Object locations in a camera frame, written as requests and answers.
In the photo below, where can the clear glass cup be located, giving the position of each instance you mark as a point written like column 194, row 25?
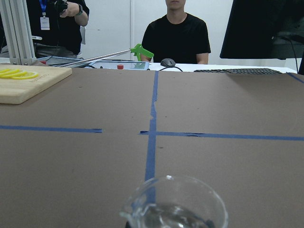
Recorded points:
column 175, row 202

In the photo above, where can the black computer mouse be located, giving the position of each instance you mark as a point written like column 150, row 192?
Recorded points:
column 167, row 62

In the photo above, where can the teach pendant near seated man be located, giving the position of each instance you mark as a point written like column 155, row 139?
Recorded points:
column 127, row 65

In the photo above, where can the seated man in black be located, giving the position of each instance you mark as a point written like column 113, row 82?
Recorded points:
column 177, row 35

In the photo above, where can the black keyboard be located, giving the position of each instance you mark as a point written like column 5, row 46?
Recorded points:
column 240, row 71

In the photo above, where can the teach pendant near operator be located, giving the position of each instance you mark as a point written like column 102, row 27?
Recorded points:
column 57, row 61

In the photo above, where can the lemon slice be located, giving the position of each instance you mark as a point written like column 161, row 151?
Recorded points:
column 8, row 74
column 16, row 73
column 25, row 75

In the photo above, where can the standing operator in black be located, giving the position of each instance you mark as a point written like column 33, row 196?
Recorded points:
column 56, row 24

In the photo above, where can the black monitor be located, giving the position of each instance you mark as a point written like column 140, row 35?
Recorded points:
column 264, row 29

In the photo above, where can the bamboo cutting board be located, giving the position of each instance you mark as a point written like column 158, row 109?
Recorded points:
column 17, row 91

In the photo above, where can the lemon slice nearest knife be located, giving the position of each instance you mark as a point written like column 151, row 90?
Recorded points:
column 4, row 71

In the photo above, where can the metal rod green handle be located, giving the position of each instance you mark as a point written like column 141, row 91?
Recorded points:
column 137, row 51

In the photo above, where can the aluminium frame post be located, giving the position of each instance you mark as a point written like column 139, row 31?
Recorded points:
column 15, row 19

